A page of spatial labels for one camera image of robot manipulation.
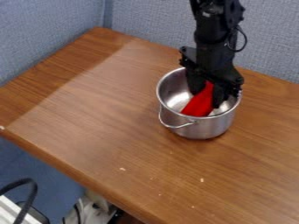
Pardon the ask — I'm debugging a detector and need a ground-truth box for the stainless steel pot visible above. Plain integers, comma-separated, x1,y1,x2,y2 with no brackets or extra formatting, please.
155,67,242,140

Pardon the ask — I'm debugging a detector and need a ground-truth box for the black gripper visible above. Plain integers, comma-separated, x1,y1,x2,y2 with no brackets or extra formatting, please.
180,42,244,109

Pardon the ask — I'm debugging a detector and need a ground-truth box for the white device under table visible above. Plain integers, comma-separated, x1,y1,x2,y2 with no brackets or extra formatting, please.
60,190,117,224

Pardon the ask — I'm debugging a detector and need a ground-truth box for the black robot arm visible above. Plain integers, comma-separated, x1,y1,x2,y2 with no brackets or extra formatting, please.
180,0,248,109

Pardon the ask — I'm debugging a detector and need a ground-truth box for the black cable loop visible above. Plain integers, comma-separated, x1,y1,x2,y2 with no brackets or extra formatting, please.
0,178,40,224

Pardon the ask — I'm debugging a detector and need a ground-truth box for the red rectangular block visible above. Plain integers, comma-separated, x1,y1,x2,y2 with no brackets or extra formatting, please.
181,81,214,117

